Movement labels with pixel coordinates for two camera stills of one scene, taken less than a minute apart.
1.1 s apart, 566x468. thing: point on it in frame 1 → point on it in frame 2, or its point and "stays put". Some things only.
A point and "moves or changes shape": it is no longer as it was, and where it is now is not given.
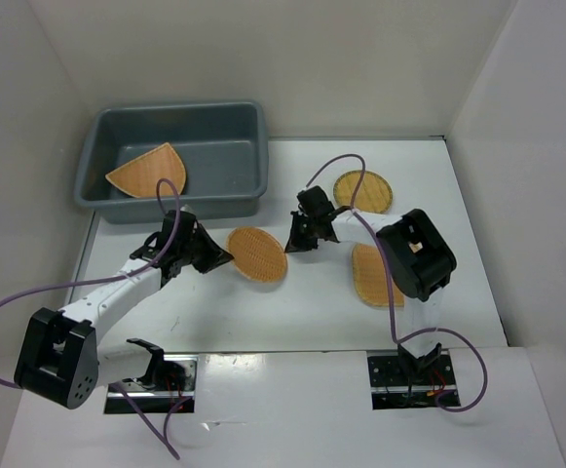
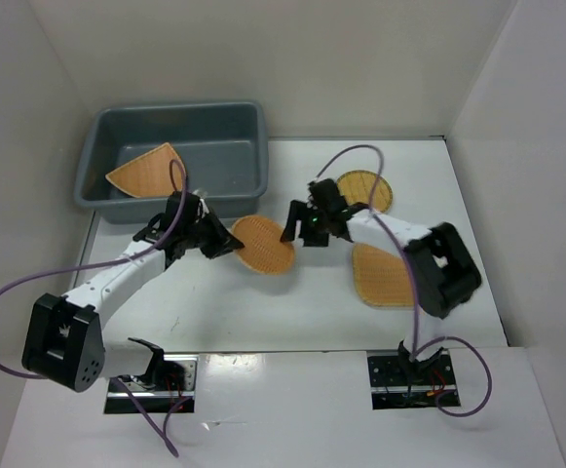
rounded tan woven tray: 370,278 stays put
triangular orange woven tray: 140,175 stays put
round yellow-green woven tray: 374,194 stays put
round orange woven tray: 257,254 moves or changes shape
